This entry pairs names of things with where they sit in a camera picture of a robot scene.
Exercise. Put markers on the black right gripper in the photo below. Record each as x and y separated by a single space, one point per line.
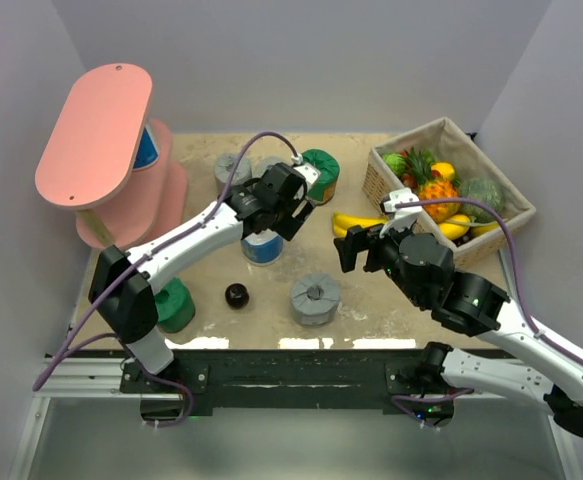
359 239

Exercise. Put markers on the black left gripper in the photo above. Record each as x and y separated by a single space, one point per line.
287 226

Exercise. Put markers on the grey roll with barcode label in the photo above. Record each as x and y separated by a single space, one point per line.
264 165

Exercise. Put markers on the grey roll front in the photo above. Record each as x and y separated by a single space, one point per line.
314 300

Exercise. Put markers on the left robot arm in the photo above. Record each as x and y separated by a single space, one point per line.
125 283

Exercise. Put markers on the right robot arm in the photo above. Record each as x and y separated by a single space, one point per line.
547 374

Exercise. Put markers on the pink three-tier shelf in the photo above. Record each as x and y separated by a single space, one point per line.
87 164

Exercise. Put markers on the yellow banana bunch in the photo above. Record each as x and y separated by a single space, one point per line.
341 223

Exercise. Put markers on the green wrapped paper roll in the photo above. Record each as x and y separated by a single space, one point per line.
324 189

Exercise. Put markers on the yellow lemon in basket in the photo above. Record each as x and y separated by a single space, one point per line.
455 226

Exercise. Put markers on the grey roll with cartoon label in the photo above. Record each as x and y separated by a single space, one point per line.
223 167

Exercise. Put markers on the green artificial fruit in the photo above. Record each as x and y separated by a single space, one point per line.
396 162

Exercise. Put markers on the artificial pineapple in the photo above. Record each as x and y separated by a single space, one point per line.
430 184

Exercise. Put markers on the yellow artificial fruit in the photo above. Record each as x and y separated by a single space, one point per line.
443 170

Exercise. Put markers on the green artificial melon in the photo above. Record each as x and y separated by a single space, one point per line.
485 191

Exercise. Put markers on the wicker basket with cloth liner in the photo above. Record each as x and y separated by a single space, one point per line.
447 142

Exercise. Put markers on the green wrapped roll front left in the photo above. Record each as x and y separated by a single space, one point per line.
175 307

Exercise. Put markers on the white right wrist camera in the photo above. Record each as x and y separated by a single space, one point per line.
402 210

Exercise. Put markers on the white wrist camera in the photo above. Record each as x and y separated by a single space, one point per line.
402 210
308 172

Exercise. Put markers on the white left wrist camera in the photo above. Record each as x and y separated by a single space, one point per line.
308 172

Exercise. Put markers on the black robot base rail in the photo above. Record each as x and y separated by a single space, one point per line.
203 381

